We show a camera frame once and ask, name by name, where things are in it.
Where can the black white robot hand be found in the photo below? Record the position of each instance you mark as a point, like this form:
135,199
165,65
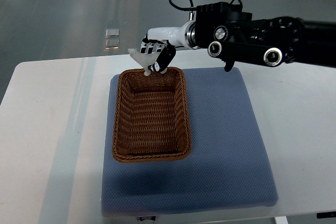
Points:
163,42

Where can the white bear figurine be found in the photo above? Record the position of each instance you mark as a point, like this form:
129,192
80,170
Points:
144,60

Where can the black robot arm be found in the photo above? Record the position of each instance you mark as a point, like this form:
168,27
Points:
231,35

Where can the brown wicker basket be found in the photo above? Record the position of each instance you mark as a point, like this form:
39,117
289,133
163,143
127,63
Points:
151,119

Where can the lower metal floor plate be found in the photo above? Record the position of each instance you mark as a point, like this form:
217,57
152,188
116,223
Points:
112,44

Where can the metal floor plate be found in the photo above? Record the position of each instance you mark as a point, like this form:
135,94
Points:
112,32
112,44

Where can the upper metal floor plate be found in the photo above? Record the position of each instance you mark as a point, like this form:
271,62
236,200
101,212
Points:
112,32

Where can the blue fabric mat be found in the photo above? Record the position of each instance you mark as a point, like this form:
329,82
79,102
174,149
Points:
227,168

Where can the black table label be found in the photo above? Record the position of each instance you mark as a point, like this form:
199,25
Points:
152,218

